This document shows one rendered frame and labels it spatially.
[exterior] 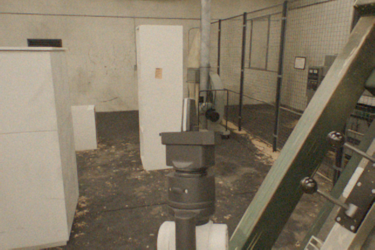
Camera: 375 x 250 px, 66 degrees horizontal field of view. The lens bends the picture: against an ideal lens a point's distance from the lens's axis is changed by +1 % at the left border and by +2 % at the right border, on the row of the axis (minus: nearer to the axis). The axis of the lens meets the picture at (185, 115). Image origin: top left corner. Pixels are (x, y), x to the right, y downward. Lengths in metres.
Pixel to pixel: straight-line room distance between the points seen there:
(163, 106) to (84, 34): 4.75
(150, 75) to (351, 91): 3.25
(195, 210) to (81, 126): 4.86
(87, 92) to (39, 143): 5.89
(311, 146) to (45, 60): 2.07
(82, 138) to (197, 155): 4.91
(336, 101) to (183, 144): 0.57
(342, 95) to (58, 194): 2.37
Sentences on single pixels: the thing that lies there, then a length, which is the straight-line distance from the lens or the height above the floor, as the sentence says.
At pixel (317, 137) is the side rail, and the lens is 0.94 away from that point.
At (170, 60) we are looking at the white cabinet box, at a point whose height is 1.59.
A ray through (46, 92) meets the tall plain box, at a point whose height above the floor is 1.40.
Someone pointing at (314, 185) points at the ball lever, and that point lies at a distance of 0.71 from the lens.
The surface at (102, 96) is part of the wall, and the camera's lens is 8.44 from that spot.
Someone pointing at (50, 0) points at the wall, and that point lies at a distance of 8.54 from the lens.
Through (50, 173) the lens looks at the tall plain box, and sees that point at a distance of 2.72.
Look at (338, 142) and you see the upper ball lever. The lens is 0.71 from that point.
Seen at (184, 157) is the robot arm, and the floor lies 1.55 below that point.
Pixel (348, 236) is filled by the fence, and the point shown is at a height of 1.34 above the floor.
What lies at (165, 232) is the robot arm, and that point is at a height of 1.42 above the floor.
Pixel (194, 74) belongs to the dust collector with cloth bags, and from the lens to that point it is 6.15.
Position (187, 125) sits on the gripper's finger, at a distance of 0.51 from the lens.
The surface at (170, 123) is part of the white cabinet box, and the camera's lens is 4.15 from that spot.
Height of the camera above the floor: 1.73
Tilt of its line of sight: 13 degrees down
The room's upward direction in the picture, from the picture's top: straight up
